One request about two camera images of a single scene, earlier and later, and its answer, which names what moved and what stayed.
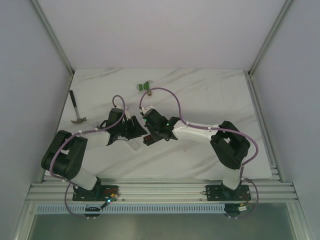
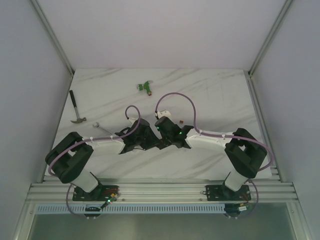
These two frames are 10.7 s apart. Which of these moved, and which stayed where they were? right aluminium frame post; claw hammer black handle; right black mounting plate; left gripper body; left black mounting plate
Moved: left gripper body
Stayed: claw hammer black handle; left black mounting plate; right aluminium frame post; right black mounting plate
